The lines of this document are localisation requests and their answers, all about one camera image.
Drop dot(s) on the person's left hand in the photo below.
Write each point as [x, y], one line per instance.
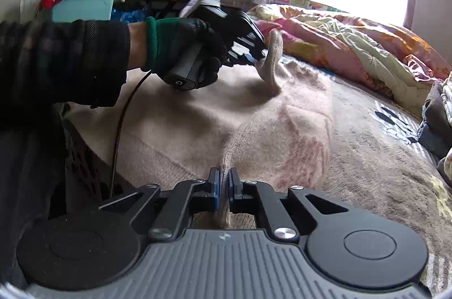
[173, 34]

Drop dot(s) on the dark grey garment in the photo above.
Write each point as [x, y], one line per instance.
[436, 122]

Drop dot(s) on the teal storage box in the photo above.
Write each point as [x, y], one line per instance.
[84, 8]

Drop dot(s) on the black lattice crate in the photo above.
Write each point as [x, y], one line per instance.
[81, 161]

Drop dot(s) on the floral pink quilt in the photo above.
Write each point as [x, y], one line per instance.
[353, 45]

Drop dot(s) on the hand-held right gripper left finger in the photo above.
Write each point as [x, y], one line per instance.
[214, 193]

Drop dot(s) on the white plastic container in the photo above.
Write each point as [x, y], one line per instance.
[30, 8]

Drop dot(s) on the colourful flat box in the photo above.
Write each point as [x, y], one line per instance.
[303, 2]

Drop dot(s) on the beige fuzzy sweater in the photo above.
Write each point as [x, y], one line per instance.
[197, 129]

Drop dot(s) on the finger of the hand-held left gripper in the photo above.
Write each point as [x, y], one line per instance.
[243, 57]
[256, 34]

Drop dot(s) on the person's dark clothing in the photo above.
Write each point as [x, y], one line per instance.
[28, 196]

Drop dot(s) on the blue plastic bag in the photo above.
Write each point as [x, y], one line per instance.
[129, 14]

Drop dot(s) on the person's left forearm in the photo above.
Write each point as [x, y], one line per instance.
[70, 62]

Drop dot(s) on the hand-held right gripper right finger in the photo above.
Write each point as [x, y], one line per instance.
[232, 191]

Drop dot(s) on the dark side table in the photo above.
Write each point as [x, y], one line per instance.
[159, 8]

